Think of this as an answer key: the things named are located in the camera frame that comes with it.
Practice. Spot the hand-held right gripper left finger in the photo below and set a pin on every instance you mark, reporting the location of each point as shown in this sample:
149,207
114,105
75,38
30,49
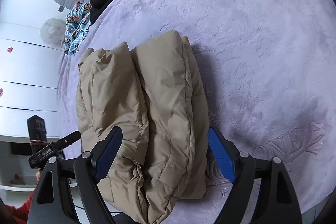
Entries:
109,151

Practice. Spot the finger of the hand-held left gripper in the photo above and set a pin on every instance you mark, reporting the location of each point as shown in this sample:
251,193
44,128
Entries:
71,138

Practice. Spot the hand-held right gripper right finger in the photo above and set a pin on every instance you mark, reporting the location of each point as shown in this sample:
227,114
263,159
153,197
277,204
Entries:
220,153

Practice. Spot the beige puffer jacket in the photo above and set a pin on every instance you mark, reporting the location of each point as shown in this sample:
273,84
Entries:
147,108

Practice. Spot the person's left forearm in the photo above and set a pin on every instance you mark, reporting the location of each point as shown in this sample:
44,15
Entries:
15,211

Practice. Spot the white drawer cabinet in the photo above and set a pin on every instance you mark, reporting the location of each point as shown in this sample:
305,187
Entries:
26,82

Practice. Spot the round cream pillow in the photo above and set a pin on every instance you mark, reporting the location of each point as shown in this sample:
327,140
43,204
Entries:
52,31

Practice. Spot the blue cartoon print cloth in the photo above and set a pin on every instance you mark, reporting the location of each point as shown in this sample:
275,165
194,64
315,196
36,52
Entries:
76,27

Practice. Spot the purple plush blanket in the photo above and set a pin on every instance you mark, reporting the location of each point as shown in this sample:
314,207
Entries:
262,43

